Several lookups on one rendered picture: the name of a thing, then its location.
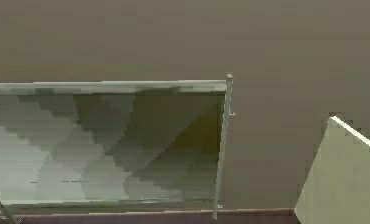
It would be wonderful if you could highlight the pale green panel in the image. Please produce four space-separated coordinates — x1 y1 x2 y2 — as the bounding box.
293 115 370 224

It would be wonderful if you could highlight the glass shower screen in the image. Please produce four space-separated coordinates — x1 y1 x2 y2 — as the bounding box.
0 73 236 221

